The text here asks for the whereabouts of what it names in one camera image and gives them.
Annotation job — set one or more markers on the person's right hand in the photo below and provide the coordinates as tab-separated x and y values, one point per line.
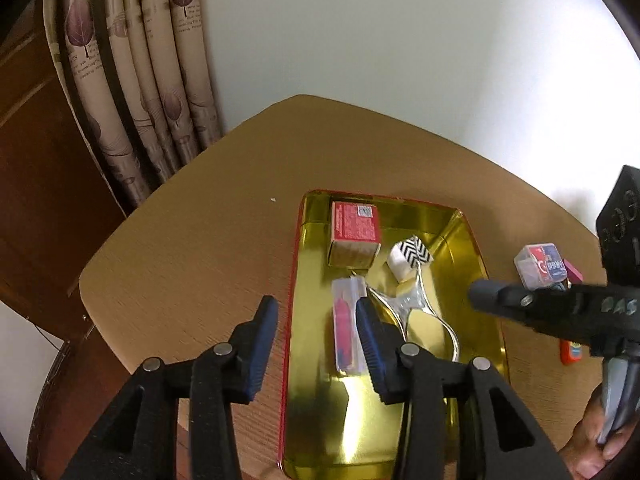
585	440

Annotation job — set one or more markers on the black white zigzag cube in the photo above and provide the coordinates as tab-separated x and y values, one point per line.
412	255

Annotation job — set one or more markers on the brown wooden door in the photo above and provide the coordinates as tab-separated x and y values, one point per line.
40	185

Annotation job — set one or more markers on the pink plastic block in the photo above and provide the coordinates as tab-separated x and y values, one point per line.
574	271

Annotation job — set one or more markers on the clear case with red insert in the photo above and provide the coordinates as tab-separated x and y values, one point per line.
344	320

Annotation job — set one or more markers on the gold metal tin tray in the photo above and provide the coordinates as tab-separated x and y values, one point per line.
320	410

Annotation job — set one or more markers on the orange case with round label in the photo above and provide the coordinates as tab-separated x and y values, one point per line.
570	355

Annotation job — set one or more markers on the red cardboard box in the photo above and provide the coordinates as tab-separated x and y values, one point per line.
355	222

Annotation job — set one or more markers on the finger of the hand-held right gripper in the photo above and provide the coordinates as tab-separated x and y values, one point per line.
515	302

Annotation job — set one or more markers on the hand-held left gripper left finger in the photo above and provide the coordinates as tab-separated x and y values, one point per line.
262	340

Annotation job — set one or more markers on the beige leaf print curtain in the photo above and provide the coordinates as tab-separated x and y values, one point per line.
160	60

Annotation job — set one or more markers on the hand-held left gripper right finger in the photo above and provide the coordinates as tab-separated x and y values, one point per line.
370	340

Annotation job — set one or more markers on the silver metal tool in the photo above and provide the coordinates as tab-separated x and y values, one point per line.
410	302

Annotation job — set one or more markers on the clear box with printed cards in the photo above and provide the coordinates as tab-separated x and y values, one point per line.
540	265

